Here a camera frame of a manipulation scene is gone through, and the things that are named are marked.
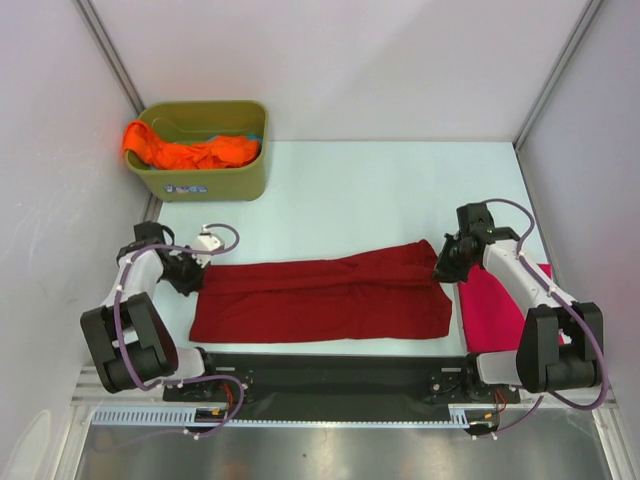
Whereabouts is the orange t shirt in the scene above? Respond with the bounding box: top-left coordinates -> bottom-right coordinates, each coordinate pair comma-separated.
122,120 -> 262,170

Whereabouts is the dark red t shirt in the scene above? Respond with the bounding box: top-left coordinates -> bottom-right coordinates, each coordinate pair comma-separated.
189,240 -> 452,344

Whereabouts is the teal cloth in bin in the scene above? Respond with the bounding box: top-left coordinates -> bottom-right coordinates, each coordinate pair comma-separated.
206,134 -> 263,146

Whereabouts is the white slotted cable duct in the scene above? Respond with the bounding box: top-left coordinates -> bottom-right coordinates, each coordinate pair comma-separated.
91,405 -> 231,426

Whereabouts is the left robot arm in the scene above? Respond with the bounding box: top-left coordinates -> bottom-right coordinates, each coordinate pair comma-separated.
80,221 -> 221,400

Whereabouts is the aluminium rail frame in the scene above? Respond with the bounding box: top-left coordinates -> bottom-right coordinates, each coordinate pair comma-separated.
71,366 -> 164,406

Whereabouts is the corner aluminium post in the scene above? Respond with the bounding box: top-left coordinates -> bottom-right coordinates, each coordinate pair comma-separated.
72,0 -> 146,115
512,0 -> 605,153

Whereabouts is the folded magenta t shirt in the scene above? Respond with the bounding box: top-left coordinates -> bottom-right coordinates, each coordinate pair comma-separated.
457,263 -> 571,354

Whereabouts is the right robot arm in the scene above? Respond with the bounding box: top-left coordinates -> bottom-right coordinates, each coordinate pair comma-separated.
432,199 -> 608,403

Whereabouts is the left corner aluminium post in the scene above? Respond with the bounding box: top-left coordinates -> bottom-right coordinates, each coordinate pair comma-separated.
72,0 -> 146,115

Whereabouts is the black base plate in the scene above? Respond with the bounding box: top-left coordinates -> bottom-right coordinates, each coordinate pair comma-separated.
163,353 -> 521,423

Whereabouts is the olive green plastic bin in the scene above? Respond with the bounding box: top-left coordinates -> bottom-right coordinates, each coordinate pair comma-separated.
124,100 -> 269,202

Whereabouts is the right corner aluminium post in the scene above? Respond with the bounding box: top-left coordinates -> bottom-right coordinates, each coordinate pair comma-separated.
512,0 -> 605,153

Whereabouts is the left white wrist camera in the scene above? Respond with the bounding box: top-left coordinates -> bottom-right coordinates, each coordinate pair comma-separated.
190,227 -> 224,268

